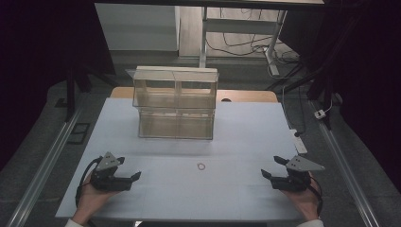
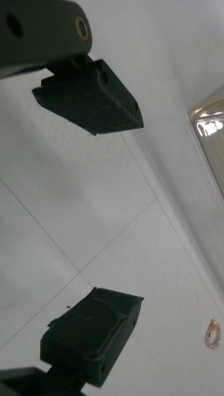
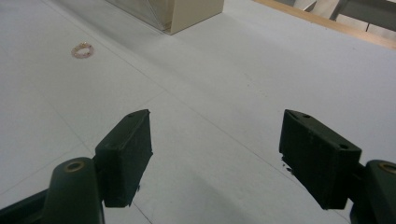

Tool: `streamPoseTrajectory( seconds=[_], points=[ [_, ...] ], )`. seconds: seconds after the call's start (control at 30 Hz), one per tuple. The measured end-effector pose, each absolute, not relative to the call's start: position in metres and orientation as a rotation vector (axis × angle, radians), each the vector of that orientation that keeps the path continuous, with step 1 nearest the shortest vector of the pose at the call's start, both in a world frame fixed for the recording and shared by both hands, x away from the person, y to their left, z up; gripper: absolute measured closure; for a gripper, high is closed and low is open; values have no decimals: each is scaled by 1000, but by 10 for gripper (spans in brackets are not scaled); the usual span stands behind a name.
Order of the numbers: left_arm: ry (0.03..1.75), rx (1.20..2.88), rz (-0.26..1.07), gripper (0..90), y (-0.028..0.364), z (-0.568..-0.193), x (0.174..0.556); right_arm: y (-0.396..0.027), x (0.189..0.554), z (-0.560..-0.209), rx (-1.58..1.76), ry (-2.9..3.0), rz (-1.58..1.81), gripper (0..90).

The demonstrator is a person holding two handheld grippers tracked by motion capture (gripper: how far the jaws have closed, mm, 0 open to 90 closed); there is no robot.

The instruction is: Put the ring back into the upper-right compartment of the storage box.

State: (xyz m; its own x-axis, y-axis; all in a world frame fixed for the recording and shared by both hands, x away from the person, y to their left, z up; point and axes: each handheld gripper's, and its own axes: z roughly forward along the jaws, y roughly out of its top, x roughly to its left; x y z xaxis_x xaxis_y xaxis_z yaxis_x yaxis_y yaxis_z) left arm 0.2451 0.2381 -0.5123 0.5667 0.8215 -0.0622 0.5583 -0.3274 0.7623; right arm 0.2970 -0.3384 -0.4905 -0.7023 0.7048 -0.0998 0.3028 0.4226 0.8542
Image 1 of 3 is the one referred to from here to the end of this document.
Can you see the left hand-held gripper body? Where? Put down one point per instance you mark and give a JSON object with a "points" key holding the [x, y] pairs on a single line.
{"points": [[105, 181]]}

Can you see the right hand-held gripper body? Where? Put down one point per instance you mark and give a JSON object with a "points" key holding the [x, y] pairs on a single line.
{"points": [[294, 182]]}

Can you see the person's right hand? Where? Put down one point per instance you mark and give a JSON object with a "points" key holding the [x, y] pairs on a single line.
{"points": [[304, 203]]}

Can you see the person's left hand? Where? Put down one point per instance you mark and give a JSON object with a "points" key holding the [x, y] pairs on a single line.
{"points": [[91, 200]]}

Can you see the white power strip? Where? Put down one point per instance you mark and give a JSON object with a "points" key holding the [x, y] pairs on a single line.
{"points": [[300, 145]]}

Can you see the white table mat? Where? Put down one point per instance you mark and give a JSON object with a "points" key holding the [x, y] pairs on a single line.
{"points": [[189, 195]]}

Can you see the small white adapter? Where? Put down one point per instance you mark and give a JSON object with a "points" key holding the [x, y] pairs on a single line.
{"points": [[320, 114]]}

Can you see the red rubber band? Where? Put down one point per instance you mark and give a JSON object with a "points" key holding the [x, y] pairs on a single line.
{"points": [[197, 166]]}

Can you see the clear acrylic drawer cabinet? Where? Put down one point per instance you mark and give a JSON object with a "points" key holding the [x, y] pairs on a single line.
{"points": [[176, 123]]}

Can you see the black stand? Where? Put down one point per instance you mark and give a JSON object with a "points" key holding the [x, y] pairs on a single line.
{"points": [[71, 94]]}

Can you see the dark curtain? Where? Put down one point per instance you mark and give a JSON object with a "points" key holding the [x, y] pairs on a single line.
{"points": [[362, 78], [38, 63]]}

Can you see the aluminium floor rail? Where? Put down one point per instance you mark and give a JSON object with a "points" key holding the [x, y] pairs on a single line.
{"points": [[343, 167], [47, 167]]}

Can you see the black rectangular floor frame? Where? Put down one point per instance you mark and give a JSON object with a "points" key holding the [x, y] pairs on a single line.
{"points": [[78, 125]]}

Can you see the white metal desk frame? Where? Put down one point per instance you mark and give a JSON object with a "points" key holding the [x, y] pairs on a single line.
{"points": [[239, 26]]}

